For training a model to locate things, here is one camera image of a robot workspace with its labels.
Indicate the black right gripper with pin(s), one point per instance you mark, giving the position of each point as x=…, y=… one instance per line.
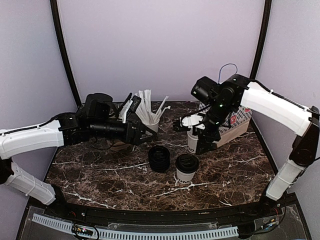
x=201, y=141

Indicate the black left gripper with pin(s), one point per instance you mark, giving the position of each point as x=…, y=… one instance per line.
x=135, y=138

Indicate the black coffee lid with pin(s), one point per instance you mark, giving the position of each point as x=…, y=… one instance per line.
x=187, y=163

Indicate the white paper coffee cup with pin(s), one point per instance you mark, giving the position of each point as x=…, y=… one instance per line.
x=185, y=174

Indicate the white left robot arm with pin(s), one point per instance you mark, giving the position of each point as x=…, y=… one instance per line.
x=97, y=117

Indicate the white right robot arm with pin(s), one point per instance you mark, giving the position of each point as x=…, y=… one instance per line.
x=240, y=91

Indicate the white cup holding straws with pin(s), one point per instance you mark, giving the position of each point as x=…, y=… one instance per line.
x=152, y=126

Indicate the stack of white paper cups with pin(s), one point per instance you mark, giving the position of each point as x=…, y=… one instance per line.
x=192, y=141

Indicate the white wrapped straws bundle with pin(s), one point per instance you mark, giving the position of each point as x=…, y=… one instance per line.
x=144, y=110

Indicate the stack of black lids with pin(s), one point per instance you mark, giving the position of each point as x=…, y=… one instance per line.
x=159, y=158

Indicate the brown cardboard cup carrier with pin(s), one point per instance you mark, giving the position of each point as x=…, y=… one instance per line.
x=118, y=145

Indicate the blue checkered paper bag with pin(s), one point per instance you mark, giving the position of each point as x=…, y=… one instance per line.
x=235, y=124

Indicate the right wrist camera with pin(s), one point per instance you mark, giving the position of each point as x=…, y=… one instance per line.
x=186, y=123

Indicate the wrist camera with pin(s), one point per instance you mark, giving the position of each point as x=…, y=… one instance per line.
x=128, y=107
x=186, y=123

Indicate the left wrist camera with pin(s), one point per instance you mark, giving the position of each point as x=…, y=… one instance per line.
x=128, y=107

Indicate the black front rail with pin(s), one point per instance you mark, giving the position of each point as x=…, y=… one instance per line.
x=240, y=214

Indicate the white slotted cable duct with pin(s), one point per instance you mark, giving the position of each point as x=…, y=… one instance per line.
x=121, y=231

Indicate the black vertical frame post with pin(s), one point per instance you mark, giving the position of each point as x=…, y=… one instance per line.
x=261, y=39

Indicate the black left frame post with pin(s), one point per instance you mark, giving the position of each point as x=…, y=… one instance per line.
x=63, y=51

